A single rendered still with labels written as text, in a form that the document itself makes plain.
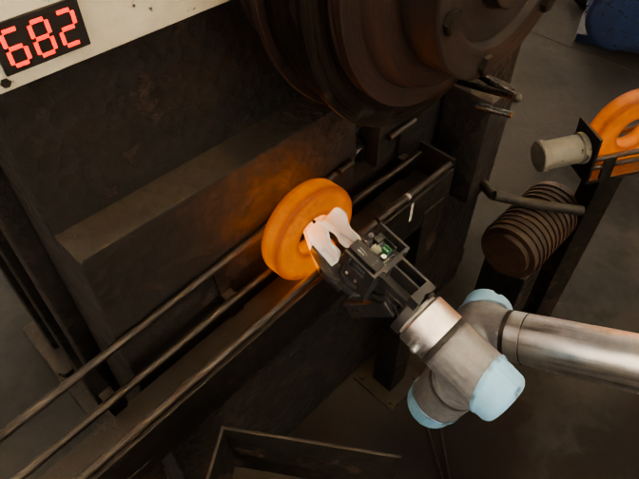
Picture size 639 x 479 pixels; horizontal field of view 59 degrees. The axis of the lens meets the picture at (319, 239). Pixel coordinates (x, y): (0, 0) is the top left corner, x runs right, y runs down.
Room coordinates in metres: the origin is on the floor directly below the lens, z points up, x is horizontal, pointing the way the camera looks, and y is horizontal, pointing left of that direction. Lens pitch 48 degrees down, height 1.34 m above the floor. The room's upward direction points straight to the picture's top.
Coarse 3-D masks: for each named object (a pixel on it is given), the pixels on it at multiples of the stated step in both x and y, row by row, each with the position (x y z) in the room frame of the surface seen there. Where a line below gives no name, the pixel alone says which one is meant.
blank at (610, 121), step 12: (624, 96) 0.86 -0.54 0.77; (636, 96) 0.85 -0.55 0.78; (612, 108) 0.84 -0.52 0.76; (624, 108) 0.83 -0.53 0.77; (636, 108) 0.84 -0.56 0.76; (600, 120) 0.84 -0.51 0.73; (612, 120) 0.83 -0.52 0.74; (624, 120) 0.83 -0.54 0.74; (600, 132) 0.82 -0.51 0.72; (612, 132) 0.83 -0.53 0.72; (636, 132) 0.87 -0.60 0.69; (612, 144) 0.83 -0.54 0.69; (624, 144) 0.85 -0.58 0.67; (636, 144) 0.84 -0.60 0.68
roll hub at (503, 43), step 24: (408, 0) 0.53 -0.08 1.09; (432, 0) 0.51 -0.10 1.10; (456, 0) 0.52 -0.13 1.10; (480, 0) 0.57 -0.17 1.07; (504, 0) 0.57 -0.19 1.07; (528, 0) 0.65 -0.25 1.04; (408, 24) 0.53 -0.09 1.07; (432, 24) 0.51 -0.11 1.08; (480, 24) 0.58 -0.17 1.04; (504, 24) 0.62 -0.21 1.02; (528, 24) 0.65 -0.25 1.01; (432, 48) 0.52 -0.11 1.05; (456, 48) 0.54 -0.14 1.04; (480, 48) 0.58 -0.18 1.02; (504, 48) 0.61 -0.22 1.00; (456, 72) 0.54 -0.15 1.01
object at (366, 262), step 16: (384, 224) 0.51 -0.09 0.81; (368, 240) 0.49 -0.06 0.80; (400, 240) 0.49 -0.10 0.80; (352, 256) 0.46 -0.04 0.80; (368, 256) 0.46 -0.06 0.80; (384, 256) 0.47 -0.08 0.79; (400, 256) 0.47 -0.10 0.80; (352, 272) 0.46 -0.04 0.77; (368, 272) 0.44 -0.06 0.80; (384, 272) 0.44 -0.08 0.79; (400, 272) 0.44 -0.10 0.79; (416, 272) 0.45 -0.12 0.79; (352, 288) 0.46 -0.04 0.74; (368, 288) 0.44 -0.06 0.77; (384, 288) 0.44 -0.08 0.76; (400, 288) 0.44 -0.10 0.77; (416, 288) 0.42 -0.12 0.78; (432, 288) 0.43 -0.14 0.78; (400, 304) 0.42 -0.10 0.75; (416, 304) 0.40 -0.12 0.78; (400, 320) 0.40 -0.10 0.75
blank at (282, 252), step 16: (304, 192) 0.56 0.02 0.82; (320, 192) 0.56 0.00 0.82; (336, 192) 0.58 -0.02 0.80; (288, 208) 0.54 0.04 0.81; (304, 208) 0.54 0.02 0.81; (320, 208) 0.56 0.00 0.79; (272, 224) 0.53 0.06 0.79; (288, 224) 0.52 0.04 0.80; (304, 224) 0.54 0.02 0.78; (272, 240) 0.51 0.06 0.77; (288, 240) 0.51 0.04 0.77; (304, 240) 0.57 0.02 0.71; (272, 256) 0.50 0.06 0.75; (288, 256) 0.51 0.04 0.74; (304, 256) 0.53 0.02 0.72; (288, 272) 0.51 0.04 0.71; (304, 272) 0.53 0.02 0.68
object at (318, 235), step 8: (312, 224) 0.55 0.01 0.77; (320, 224) 0.51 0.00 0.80; (304, 232) 0.54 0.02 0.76; (312, 232) 0.53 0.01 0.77; (320, 232) 0.51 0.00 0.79; (328, 232) 0.51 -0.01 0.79; (312, 240) 0.52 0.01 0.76; (320, 240) 0.51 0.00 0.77; (328, 240) 0.50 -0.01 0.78; (320, 248) 0.51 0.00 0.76; (328, 248) 0.50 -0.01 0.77; (336, 248) 0.50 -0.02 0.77; (328, 256) 0.50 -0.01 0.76; (336, 256) 0.49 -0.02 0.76
